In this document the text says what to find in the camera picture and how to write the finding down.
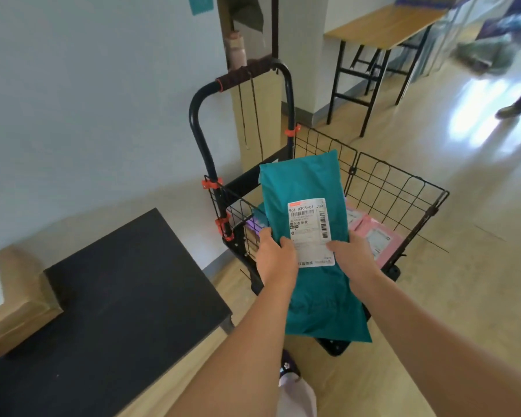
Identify person's right hand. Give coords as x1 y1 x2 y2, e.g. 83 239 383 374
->
325 232 383 296

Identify pink bottle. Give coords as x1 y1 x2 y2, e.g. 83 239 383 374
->
224 32 248 70

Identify black low metal table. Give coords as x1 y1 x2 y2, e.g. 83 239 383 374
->
0 208 234 417

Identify small brown cardboard box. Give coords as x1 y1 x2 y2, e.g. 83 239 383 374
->
0 247 64 359

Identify purple mailer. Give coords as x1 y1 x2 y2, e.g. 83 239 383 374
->
243 217 270 239

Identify wooden table black legs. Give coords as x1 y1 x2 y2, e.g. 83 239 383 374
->
323 5 450 137

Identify black wire mesh cart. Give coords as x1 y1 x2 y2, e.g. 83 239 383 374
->
189 59 450 357

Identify dark patterned slipper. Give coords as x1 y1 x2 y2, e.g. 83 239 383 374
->
279 349 303 378

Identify person's right forearm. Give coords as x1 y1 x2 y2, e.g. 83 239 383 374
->
355 271 521 417

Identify person's left hand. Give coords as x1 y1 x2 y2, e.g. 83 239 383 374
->
256 228 298 291

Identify person's beige trousers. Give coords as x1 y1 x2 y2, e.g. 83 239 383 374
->
277 373 318 417

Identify dark green draped cloth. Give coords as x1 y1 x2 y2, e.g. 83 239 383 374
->
225 0 265 33

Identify dark brown door frame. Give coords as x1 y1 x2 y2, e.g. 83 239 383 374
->
270 0 280 59

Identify beige cabinet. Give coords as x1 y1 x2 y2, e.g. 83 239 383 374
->
229 67 284 172

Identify person's left forearm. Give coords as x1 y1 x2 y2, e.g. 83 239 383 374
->
169 277 298 417

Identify grey-green bag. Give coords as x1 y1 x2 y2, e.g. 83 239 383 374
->
454 33 516 76

